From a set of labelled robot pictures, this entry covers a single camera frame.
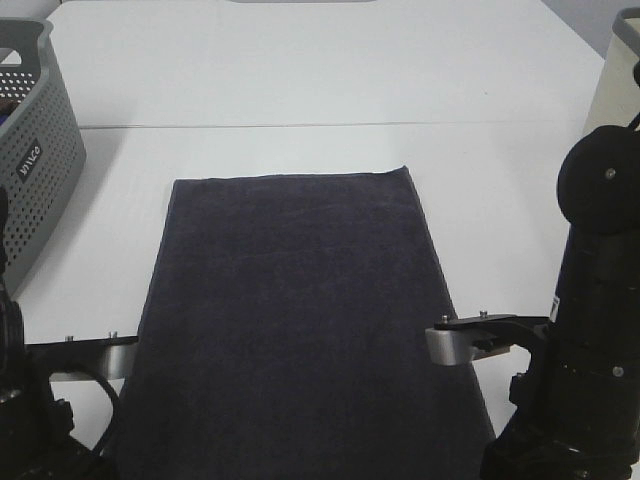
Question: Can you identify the dark grey towel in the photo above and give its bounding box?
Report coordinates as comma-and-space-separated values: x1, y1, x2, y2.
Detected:
110, 168, 494, 479

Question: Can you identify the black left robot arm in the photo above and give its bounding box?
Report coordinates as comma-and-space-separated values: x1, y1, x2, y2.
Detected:
1, 285, 121, 479

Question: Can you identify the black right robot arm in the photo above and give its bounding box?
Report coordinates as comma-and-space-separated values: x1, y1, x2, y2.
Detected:
480, 125, 639, 479

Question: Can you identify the grey perforated plastic basket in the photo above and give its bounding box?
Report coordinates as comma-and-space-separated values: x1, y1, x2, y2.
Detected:
1, 17, 86, 295

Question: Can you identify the beige fabric storage bin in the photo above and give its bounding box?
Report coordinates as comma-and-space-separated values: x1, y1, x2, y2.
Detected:
583, 7, 639, 135

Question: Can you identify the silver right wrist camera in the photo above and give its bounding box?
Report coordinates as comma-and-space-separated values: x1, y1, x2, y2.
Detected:
425, 311, 549, 366

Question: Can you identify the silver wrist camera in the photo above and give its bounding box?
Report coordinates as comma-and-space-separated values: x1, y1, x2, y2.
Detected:
425, 311, 549, 366
26, 333, 138, 382

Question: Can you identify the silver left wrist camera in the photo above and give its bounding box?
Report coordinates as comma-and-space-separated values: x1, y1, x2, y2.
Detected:
26, 333, 138, 382

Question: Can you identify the black left camera cable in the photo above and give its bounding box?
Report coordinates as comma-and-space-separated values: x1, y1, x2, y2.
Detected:
59, 369, 122, 457

